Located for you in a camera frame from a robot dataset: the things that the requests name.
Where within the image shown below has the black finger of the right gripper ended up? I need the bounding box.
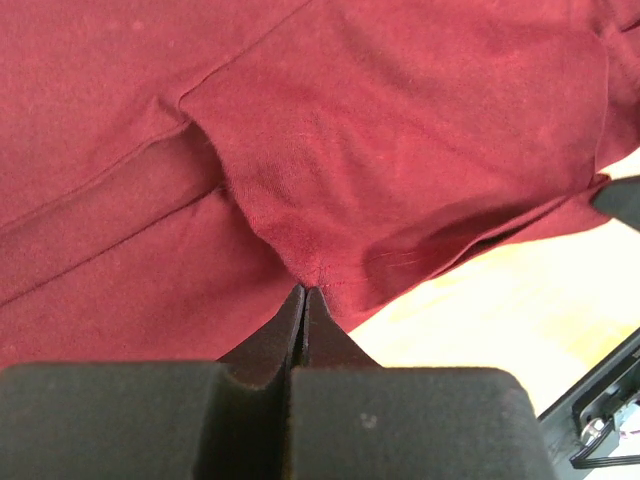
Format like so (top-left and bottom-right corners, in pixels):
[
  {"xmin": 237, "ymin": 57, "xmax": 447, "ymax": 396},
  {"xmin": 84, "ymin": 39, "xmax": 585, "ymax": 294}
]
[{"xmin": 591, "ymin": 176, "xmax": 640, "ymax": 228}]

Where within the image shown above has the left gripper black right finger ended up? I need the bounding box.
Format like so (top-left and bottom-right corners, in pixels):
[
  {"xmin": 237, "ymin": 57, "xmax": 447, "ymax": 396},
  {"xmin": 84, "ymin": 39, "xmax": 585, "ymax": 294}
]
[{"xmin": 290, "ymin": 288, "xmax": 553, "ymax": 479}]

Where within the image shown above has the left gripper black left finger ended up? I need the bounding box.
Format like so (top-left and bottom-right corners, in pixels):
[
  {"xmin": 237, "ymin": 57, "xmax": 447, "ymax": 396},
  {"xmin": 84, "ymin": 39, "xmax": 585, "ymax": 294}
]
[{"xmin": 1, "ymin": 287, "xmax": 305, "ymax": 479}]

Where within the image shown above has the maroon t shirt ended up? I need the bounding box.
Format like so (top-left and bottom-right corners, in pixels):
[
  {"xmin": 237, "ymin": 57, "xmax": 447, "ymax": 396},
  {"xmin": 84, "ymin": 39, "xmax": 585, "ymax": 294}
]
[{"xmin": 1, "ymin": 1, "xmax": 639, "ymax": 366}]

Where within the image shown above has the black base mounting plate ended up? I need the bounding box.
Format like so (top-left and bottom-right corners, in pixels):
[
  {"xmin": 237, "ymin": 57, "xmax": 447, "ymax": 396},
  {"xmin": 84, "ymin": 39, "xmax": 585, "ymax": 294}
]
[{"xmin": 538, "ymin": 331, "xmax": 639, "ymax": 479}]

